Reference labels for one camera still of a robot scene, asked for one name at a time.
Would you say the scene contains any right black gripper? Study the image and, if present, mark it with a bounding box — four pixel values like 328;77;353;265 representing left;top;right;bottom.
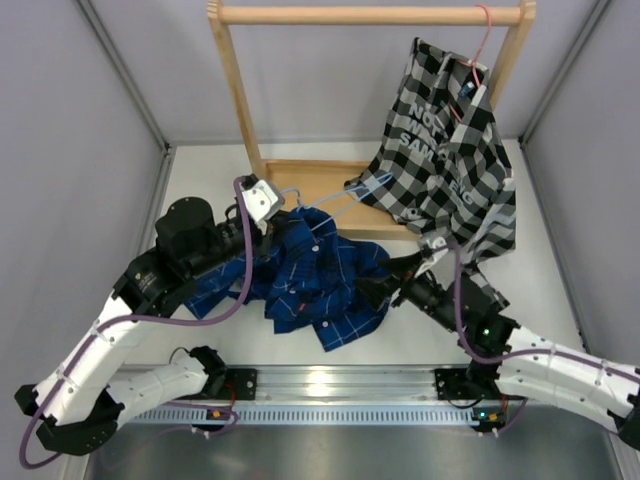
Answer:
353;251;460;333

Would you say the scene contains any blue plaid shirt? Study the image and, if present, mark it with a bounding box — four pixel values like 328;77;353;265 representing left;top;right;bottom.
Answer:
182;205;394;354

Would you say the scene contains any light blue wire hanger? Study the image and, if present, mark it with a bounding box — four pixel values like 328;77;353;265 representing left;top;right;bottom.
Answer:
275;172;394;237

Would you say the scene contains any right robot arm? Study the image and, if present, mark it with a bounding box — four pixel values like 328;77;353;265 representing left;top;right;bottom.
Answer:
355;253;639;449

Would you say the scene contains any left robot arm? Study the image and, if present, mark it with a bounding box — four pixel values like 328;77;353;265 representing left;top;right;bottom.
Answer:
14;189;283;456

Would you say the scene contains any black white checkered shirt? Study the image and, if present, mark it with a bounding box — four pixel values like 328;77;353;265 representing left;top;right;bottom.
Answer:
344;38;516;307

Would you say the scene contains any wooden clothes rack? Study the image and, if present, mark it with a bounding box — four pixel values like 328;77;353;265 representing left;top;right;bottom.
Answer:
207;1;536;240

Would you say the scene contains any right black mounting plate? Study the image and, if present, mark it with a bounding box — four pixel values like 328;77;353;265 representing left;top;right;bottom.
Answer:
433;367;477;401

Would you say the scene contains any black mounting plate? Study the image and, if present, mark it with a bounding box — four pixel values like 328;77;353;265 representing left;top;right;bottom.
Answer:
217;368;258;401
433;367;477;401

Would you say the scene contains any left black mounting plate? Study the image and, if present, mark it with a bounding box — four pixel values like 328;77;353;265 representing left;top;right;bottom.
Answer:
217;368;258;401

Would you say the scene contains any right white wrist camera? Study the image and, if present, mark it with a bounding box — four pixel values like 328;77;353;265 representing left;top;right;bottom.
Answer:
417;237;449;276

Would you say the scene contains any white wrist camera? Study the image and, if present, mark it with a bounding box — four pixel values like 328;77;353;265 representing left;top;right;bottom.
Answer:
241;174;285;224
417;237;449;276

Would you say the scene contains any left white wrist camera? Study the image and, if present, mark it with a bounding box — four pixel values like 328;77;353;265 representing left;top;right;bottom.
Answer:
241;174;285;224

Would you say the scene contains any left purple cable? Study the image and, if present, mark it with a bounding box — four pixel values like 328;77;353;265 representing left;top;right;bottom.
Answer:
18;175;256;471

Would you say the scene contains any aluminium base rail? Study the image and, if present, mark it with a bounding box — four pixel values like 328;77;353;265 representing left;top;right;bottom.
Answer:
119;363;501;405

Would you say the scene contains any right aluminium frame post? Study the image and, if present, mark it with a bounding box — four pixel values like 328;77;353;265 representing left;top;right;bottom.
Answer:
517;0;619;146

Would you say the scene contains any aluminium frame post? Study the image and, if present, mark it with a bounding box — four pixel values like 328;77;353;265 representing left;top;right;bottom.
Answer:
72;0;174;156
517;0;619;146

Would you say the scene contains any pink wire hanger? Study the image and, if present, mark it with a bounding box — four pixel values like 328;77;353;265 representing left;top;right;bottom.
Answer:
448;3;496;123

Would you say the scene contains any perforated cable duct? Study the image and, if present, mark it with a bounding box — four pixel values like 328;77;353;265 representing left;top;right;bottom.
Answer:
131;404;503;427

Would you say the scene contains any left aluminium frame post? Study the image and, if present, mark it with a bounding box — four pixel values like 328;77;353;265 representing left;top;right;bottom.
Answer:
72;0;174;156

